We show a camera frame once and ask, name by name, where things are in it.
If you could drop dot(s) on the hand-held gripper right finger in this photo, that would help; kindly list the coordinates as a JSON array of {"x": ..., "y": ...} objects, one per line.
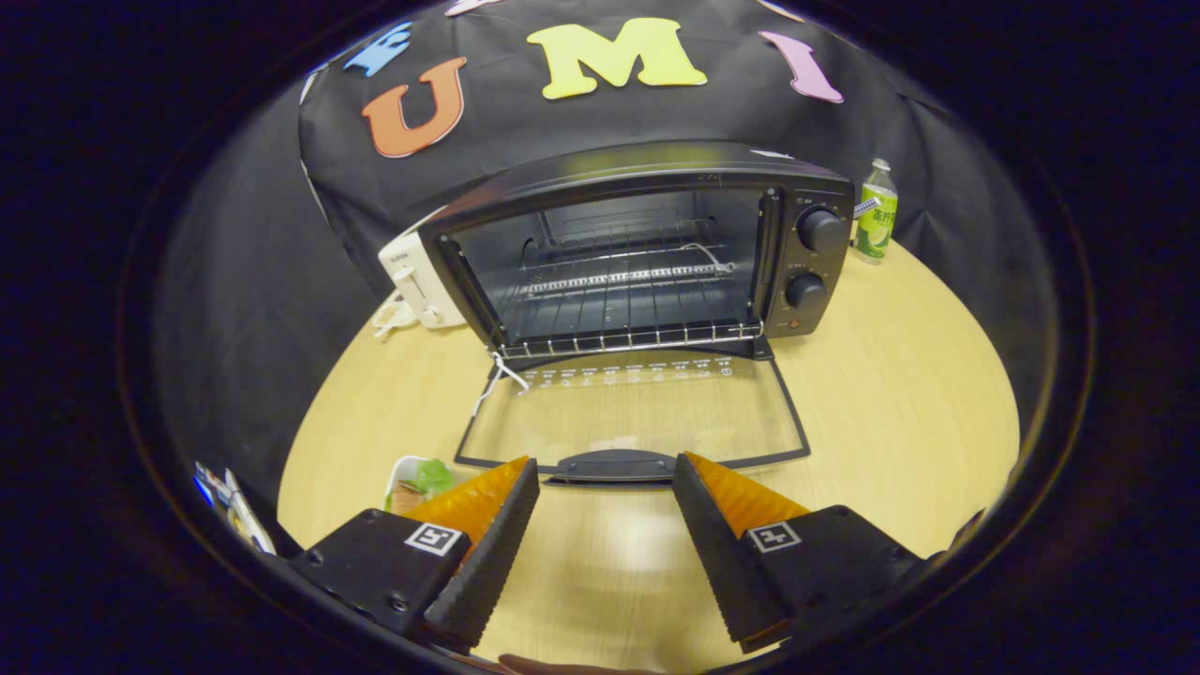
[{"x": 722, "y": 553}]

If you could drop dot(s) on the white food tray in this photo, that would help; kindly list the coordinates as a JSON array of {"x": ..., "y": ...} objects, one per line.
[{"x": 398, "y": 469}]

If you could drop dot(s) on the white slot toaster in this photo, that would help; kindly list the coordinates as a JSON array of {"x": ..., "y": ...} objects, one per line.
[{"x": 422, "y": 281}]

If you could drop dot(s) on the colourful printed packets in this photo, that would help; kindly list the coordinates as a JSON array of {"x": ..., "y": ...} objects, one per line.
[{"x": 234, "y": 511}]

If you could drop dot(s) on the green label drink bottle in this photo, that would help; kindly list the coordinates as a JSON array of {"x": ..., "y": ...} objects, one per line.
[{"x": 875, "y": 220}]

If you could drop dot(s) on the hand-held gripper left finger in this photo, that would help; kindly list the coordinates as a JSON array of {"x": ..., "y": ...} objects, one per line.
[{"x": 483, "y": 562}]

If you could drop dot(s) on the black toaster oven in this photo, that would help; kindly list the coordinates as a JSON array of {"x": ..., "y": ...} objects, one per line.
[{"x": 656, "y": 167}]

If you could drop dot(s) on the black backdrop cloth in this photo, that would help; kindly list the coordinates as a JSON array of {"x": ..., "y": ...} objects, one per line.
[{"x": 562, "y": 131}]

